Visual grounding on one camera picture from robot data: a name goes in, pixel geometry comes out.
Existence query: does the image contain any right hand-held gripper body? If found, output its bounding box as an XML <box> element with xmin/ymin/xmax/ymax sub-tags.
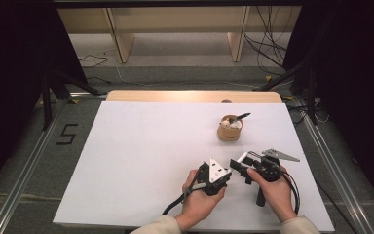
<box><xmin>249</xmin><ymin>148</ymin><xmax>301</xmax><ymax>208</ymax></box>

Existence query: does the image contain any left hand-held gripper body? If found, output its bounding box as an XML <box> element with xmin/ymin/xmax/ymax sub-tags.
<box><xmin>196</xmin><ymin>157</ymin><xmax>230</xmax><ymax>197</ymax></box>

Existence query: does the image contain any round wooden pen holder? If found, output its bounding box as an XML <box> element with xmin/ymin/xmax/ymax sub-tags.
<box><xmin>216</xmin><ymin>114</ymin><xmax>243</xmax><ymax>142</ymax></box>

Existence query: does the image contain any black pen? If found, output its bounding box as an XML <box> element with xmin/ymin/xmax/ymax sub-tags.
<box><xmin>237</xmin><ymin>112</ymin><xmax>252</xmax><ymax>124</ymax></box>

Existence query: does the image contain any person's right hand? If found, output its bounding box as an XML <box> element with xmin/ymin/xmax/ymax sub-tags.
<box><xmin>246</xmin><ymin>165</ymin><xmax>298</xmax><ymax>224</ymax></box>

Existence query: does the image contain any person's left hand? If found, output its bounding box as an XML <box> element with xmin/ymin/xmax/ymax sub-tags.
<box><xmin>173</xmin><ymin>169</ymin><xmax>227</xmax><ymax>233</ymax></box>

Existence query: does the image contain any white table cover board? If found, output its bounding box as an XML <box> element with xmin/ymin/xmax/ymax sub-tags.
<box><xmin>52</xmin><ymin>100</ymin><xmax>335</xmax><ymax>234</ymax></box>

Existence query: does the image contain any black tripod stand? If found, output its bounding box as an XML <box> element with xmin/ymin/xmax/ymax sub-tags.
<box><xmin>252</xmin><ymin>61</ymin><xmax>319</xmax><ymax>126</ymax></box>
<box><xmin>40</xmin><ymin>69</ymin><xmax>103</xmax><ymax>131</ymax></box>

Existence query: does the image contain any black curtain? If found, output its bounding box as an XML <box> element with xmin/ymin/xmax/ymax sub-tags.
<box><xmin>281</xmin><ymin>0</ymin><xmax>374</xmax><ymax>215</ymax></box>
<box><xmin>0</xmin><ymin>0</ymin><xmax>87</xmax><ymax>199</ymax></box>

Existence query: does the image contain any light wooden bench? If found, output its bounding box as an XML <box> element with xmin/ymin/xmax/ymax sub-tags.
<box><xmin>56</xmin><ymin>5</ymin><xmax>303</xmax><ymax>64</ymax></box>

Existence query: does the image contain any aluminium floor rail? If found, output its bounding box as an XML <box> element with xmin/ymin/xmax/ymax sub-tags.
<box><xmin>300</xmin><ymin>106</ymin><xmax>374</xmax><ymax>234</ymax></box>
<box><xmin>0</xmin><ymin>92</ymin><xmax>108</xmax><ymax>234</ymax></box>

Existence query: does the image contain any bundle of black cables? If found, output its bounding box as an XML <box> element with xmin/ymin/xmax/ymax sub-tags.
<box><xmin>243</xmin><ymin>6</ymin><xmax>288</xmax><ymax>76</ymax></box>

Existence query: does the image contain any thin black floor cable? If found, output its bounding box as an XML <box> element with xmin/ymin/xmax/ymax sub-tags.
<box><xmin>77</xmin><ymin>54</ymin><xmax>109</xmax><ymax>68</ymax></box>

